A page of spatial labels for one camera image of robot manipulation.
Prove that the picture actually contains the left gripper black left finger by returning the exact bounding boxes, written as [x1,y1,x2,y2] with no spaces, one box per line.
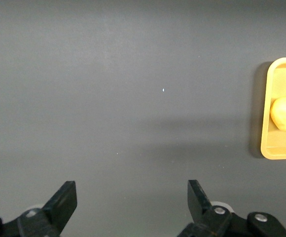
[0,180,78,237]

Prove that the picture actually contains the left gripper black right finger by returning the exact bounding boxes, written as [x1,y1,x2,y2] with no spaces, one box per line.
[177,179,286,237]

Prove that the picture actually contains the yellow potato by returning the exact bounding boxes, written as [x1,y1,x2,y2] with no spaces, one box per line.
[270,96,286,132]

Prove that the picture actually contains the orange plastic tray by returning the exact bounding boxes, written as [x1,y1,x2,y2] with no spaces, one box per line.
[260,56,286,160]

